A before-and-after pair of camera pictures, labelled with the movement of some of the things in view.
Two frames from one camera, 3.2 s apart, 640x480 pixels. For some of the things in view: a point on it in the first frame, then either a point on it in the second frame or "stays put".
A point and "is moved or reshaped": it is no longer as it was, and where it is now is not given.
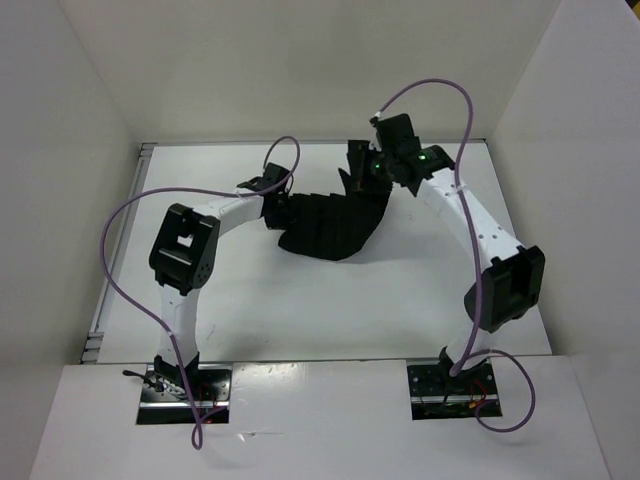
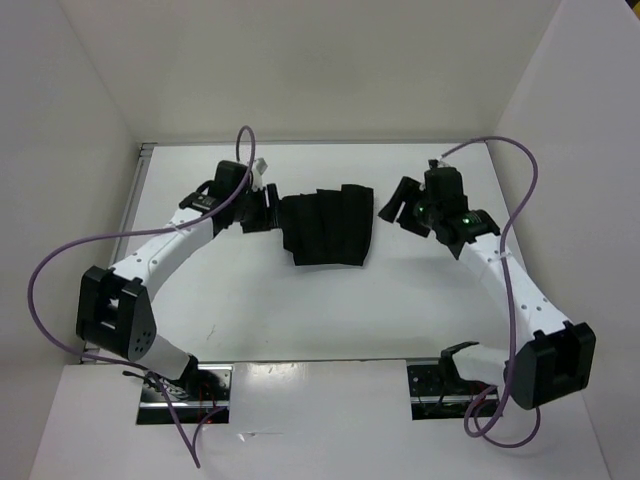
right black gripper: (362, 181) to (408, 190)
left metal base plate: (164, 400) stays put
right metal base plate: (435, 396) stays put
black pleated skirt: (332, 226) is moved or reshaped
